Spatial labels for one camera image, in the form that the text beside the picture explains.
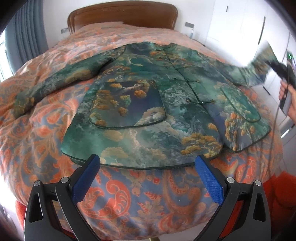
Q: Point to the orange blue paisley bedspread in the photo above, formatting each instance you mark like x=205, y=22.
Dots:
x=122, y=203

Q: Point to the person's right hand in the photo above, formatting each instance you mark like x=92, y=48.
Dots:
x=287, y=99

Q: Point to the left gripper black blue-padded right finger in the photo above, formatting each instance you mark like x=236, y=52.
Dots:
x=243, y=212

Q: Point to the brown wooden headboard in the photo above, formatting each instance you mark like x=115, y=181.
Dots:
x=149, y=14

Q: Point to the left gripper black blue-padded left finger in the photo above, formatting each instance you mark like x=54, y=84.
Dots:
x=41, y=221

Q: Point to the grey wall switch right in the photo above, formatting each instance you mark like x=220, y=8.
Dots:
x=189, y=25

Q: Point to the green landscape print silk jacket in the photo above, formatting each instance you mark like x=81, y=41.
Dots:
x=153, y=106

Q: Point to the white wardrobe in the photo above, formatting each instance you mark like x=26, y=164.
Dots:
x=245, y=32

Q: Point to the grey-blue curtain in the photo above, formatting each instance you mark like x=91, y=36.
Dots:
x=25, y=36

